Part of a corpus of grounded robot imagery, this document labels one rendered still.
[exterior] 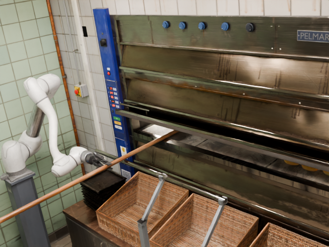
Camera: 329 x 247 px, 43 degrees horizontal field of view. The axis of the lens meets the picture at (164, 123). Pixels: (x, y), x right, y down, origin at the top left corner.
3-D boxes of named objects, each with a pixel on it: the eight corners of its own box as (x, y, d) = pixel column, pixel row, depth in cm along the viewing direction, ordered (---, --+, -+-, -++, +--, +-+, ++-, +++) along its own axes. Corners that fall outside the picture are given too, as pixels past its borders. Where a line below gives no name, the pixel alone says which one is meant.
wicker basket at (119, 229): (142, 199, 353) (138, 170, 343) (194, 221, 316) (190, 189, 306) (97, 227, 322) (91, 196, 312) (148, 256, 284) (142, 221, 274)
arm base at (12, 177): (-4, 177, 328) (-6, 171, 326) (23, 166, 341) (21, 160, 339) (6, 185, 315) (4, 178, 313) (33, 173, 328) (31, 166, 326)
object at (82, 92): (82, 93, 372) (80, 83, 368) (88, 95, 365) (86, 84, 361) (75, 96, 367) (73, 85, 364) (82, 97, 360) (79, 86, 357)
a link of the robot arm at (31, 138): (11, 153, 337) (27, 141, 356) (27, 163, 335) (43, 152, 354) (33, 74, 299) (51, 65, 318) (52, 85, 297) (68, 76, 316)
